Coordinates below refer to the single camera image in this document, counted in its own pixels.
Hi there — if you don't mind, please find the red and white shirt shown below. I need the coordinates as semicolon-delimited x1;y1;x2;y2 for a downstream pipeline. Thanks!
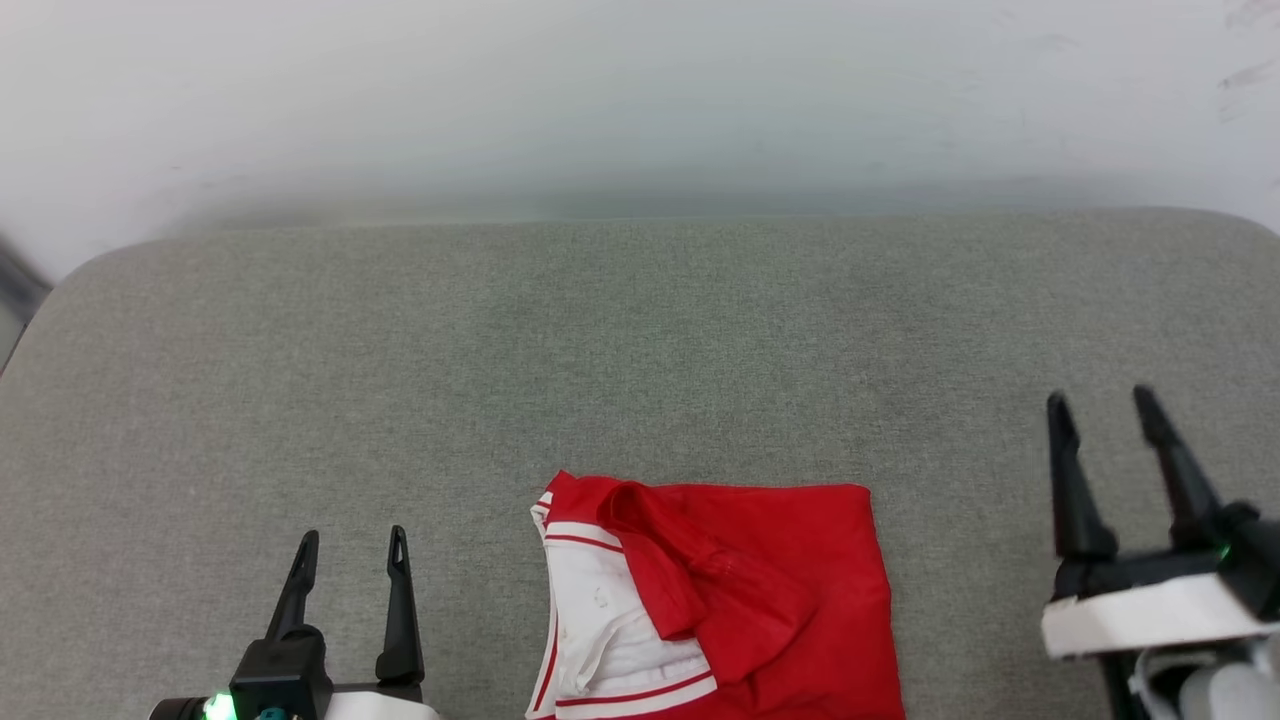
528;470;906;720

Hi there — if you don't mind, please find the grey fabric sofa cushion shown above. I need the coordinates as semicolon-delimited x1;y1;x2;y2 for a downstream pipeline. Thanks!
0;207;1280;720

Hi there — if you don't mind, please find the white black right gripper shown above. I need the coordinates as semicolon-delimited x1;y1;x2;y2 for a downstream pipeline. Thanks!
1041;386;1280;658

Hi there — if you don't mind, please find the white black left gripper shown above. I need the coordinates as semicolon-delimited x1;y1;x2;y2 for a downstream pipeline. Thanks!
150;527;441;720

